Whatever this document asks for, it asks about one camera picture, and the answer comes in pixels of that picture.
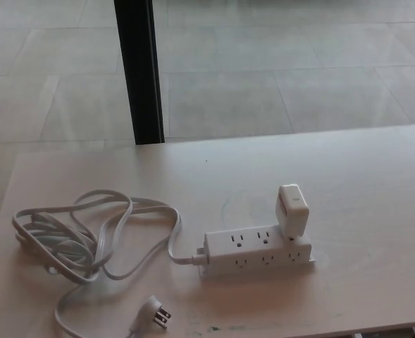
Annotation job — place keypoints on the white power strip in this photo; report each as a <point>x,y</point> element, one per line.
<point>253,251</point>

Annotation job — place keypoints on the black vertical post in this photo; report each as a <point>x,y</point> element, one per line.
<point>138,70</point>

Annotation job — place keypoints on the white plug adapter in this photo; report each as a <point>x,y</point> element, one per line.
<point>293,213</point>

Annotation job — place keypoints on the white angled wall plug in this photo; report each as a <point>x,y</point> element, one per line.
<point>155,310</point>

